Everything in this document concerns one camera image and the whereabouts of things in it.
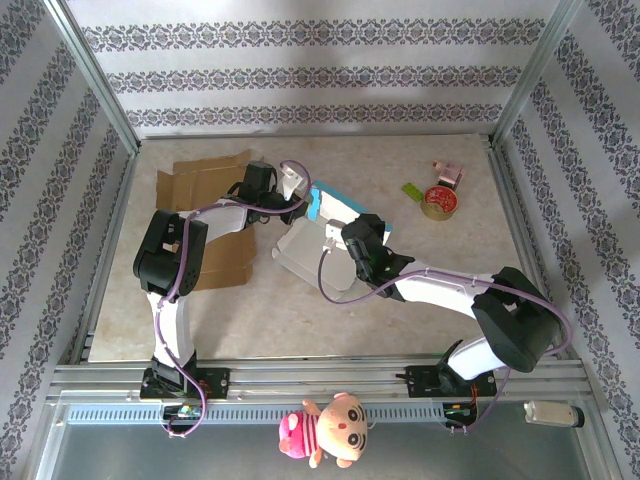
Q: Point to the pink pencil sharpener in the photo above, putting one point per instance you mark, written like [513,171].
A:
[450,174]

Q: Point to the round red gold candy tin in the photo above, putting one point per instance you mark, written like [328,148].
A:
[440,200]

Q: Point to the aluminium frame cross rail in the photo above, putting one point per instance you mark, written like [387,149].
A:
[320,375]

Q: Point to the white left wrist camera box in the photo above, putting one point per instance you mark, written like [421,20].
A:
[290,182]

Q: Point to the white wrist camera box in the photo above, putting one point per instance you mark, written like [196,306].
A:
[290,182]
[334,232]

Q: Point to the clear bottle with black cap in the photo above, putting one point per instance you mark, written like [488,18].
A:
[550,414]

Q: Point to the aluminium frame post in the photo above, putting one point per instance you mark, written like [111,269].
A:
[535,70]
[95,80]

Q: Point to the blue and white paper box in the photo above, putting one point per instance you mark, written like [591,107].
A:
[305,250]

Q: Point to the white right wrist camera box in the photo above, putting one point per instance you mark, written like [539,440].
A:
[334,232]

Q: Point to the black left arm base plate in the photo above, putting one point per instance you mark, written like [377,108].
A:
[217,382]

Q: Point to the pink plush doll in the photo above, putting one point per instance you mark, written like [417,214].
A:
[330,430]

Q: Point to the brown cardboard box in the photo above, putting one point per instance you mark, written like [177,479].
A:
[200,182]

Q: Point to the green toy building brick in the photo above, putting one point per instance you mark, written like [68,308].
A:
[412,191]

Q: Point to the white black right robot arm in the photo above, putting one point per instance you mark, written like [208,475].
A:
[435,295]

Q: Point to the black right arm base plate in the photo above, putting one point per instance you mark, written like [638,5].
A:
[420,382]

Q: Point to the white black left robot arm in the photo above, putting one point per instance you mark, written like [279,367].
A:
[225,222]

